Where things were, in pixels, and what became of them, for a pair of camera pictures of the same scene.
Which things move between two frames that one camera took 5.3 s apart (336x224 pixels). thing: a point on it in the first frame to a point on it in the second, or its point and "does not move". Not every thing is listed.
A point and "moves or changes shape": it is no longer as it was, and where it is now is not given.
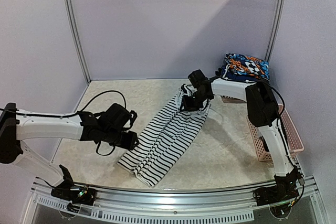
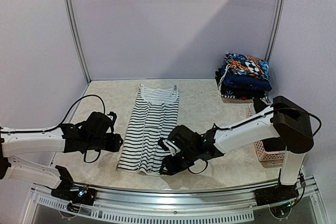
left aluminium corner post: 70,12 does not move
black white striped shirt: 160,148 moves or changes shape
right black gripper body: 189,102 to 166,166
